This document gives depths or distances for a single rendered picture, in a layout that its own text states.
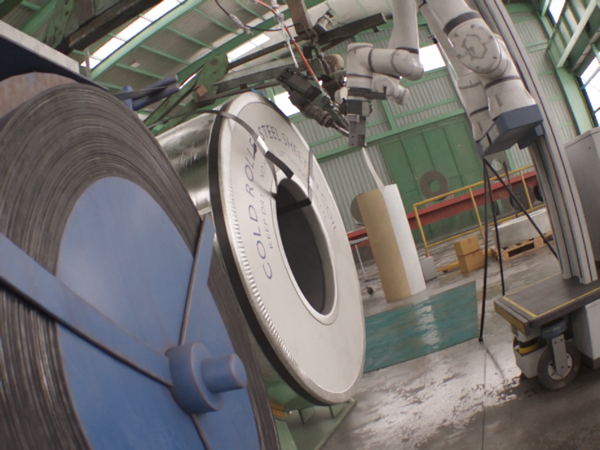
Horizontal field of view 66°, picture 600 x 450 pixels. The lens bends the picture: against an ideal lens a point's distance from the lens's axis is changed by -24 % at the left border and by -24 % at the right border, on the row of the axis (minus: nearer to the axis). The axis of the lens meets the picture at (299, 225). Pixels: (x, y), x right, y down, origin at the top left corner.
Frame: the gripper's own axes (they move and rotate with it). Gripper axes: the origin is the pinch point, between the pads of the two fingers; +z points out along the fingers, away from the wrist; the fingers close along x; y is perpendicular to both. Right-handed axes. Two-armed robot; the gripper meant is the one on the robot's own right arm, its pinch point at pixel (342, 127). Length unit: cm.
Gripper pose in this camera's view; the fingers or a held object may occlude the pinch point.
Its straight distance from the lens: 255.4
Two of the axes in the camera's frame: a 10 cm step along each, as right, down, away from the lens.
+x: 7.1, 4.1, -5.8
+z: -5.4, 8.4, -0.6
